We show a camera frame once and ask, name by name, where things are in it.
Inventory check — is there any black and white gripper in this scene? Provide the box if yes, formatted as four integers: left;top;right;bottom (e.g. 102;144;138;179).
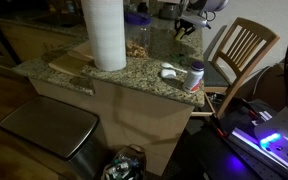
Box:
175;11;210;38

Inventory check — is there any yellow green sponge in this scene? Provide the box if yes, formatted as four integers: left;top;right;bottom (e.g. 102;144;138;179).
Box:
175;28;185;41

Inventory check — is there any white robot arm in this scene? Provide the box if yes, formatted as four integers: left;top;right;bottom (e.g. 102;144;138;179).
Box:
175;0;230;40

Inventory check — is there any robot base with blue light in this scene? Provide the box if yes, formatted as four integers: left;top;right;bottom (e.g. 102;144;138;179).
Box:
220;100;288;175

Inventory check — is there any clear jar with purple lid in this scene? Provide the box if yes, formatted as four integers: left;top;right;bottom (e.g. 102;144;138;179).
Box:
124;12;152;58

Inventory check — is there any dark container on counter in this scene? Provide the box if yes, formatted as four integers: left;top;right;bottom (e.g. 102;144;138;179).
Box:
159;3;179;20

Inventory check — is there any white plastic spoon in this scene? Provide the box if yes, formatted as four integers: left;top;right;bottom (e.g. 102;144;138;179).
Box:
161;63;187;73

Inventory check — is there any white pill bottle purple cap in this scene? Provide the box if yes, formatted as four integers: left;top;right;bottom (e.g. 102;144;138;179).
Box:
183;61;204;93

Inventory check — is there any small white case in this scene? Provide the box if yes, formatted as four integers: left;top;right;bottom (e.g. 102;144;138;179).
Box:
161;69;176;79

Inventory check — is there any wooden chair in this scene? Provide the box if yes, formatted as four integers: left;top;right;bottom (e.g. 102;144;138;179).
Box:
191;17;280;118

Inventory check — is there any white paper towel roll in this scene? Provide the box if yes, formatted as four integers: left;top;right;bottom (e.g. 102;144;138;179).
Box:
81;0;126;71

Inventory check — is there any brown cardboard box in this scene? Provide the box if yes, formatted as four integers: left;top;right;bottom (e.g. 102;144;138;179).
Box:
253;64;286;111

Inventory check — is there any wooden cutting board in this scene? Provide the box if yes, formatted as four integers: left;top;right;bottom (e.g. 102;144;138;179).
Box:
49;41;93;77

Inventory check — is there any bag of recyclables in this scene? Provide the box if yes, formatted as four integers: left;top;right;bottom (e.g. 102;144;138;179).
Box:
101;144;147;180

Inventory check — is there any stainless steel trash can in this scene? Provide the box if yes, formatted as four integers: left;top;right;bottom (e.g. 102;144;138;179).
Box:
0;96;107;180

